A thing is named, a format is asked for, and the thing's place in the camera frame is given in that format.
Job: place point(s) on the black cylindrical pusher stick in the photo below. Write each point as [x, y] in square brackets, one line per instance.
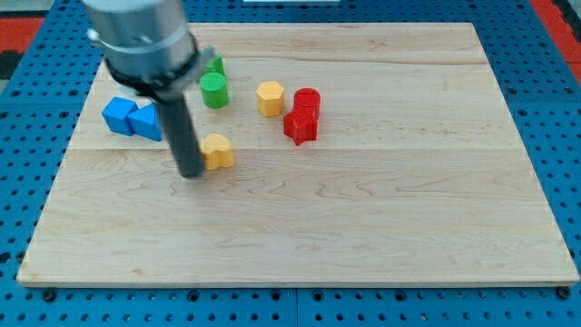
[176, 123]

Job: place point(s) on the yellow heart block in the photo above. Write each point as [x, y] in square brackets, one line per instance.
[217, 152]

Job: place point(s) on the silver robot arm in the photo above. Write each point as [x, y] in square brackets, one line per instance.
[148, 47]

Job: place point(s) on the green block behind arm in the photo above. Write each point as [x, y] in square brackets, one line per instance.
[215, 65]

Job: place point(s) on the blue triangle block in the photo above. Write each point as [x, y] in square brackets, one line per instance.
[145, 123]

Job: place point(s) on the green cylinder block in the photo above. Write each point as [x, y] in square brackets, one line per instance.
[214, 90]

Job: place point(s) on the blue cube block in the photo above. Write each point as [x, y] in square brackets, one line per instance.
[116, 115]

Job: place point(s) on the yellow hexagon block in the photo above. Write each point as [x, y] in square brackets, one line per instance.
[270, 98]

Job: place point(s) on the red star block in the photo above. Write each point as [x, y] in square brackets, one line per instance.
[301, 126]

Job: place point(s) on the red cylinder block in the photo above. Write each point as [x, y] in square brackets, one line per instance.
[307, 100]

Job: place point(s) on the wooden board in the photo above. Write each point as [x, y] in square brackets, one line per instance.
[418, 176]

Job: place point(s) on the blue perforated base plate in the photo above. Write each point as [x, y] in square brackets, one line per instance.
[44, 98]

